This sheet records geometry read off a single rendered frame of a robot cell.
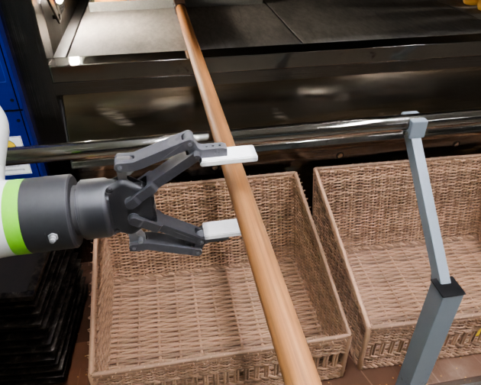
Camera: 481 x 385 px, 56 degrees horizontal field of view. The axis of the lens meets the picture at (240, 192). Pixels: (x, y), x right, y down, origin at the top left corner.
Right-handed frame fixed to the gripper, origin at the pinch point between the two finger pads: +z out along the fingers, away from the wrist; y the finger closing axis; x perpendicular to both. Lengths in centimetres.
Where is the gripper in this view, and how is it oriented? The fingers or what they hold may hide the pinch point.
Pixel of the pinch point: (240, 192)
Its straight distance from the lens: 59.4
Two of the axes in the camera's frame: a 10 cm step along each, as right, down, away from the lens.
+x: 1.9, 5.7, -8.0
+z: 9.8, -1.1, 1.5
